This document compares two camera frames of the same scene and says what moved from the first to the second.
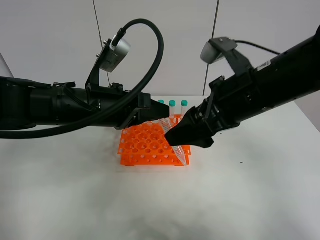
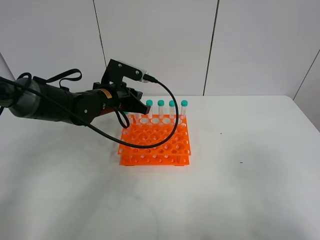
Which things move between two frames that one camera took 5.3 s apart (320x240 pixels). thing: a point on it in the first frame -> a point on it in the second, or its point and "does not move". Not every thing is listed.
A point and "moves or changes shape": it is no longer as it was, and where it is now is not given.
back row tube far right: (183, 103) does not move
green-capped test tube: (166, 125) moves or changes shape
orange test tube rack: (147, 145) does not move
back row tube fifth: (172, 104) does not move
